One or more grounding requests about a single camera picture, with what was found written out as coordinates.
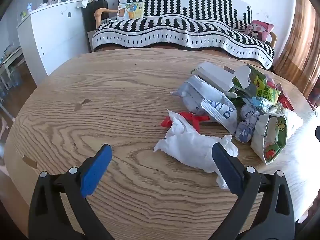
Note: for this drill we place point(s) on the silver foil wrapper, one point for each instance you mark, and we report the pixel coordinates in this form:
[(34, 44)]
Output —
[(251, 88)]

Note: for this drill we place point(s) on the torn white cardboard box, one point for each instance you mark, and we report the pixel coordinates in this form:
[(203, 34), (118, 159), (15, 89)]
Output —
[(212, 73)]

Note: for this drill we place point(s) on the white side table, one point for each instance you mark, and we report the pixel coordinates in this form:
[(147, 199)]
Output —
[(12, 60)]

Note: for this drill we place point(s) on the white and blue plastic bag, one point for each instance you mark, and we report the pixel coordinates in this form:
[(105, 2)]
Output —
[(200, 92)]

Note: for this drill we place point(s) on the white tissue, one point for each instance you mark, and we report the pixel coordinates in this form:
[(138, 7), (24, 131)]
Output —
[(190, 145)]

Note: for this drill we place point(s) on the red box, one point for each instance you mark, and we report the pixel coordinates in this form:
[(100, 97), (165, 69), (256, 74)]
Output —
[(286, 102)]

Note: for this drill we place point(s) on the white cabinet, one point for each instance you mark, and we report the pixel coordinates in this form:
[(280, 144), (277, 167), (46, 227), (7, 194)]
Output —
[(55, 35)]

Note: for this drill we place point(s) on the black white striped sofa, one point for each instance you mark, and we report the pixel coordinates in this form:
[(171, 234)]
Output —
[(175, 25)]

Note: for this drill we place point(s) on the black stand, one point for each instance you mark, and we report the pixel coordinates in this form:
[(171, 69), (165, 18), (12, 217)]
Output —
[(92, 22)]

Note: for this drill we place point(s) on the wooden frame sofa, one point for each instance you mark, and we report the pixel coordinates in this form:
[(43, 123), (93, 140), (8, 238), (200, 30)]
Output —
[(100, 13)]

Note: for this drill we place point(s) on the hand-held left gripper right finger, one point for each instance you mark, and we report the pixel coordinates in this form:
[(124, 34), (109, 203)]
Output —
[(227, 170)]

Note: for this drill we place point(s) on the pink red packet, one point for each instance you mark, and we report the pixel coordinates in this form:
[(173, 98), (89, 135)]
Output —
[(270, 81)]

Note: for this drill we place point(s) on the dark green carton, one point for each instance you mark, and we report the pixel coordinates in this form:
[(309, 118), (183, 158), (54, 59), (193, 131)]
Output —
[(257, 73)]

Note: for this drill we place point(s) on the colourful picture book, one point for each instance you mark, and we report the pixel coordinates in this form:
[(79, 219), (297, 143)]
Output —
[(130, 11)]

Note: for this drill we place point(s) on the brown curtain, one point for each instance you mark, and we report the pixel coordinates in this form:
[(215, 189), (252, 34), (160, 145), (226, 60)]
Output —
[(300, 50)]

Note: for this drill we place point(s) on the blue-white paper ball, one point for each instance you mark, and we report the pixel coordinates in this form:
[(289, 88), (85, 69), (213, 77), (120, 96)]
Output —
[(243, 131), (250, 112)]

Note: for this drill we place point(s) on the red plastic scrap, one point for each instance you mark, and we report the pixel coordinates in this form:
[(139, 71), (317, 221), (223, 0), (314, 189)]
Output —
[(193, 117)]

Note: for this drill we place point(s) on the pink cartoon pillow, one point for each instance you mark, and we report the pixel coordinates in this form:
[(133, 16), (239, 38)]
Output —
[(258, 30)]

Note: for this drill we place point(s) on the yellow-green snack packet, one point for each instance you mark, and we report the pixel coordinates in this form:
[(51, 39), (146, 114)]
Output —
[(266, 93)]

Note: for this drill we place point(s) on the cartoon print snack bag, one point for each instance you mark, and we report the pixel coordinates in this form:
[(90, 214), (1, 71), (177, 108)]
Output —
[(275, 135)]

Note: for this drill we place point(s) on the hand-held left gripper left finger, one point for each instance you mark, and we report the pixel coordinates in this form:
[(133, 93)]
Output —
[(96, 172)]

